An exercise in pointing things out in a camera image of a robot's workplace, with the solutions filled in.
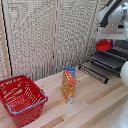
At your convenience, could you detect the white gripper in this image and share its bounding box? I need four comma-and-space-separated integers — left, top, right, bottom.
96, 22, 128, 48

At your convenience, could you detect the red plastic bowl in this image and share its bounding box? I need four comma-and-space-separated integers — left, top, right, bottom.
94, 39, 113, 53

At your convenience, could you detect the black toaster oven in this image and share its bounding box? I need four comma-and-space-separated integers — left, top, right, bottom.
89, 39, 128, 80

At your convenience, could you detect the blue plastic cup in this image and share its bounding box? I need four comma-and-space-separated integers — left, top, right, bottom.
63, 66, 77, 80

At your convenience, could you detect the orange yellow carton box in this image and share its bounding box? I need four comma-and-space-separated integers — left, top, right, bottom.
60, 70, 77, 105

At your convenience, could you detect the beige woven folding screen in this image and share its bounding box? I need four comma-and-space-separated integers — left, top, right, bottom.
0, 0, 111, 82

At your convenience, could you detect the red plastic shopping basket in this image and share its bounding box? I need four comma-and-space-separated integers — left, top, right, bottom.
0, 74, 49, 128

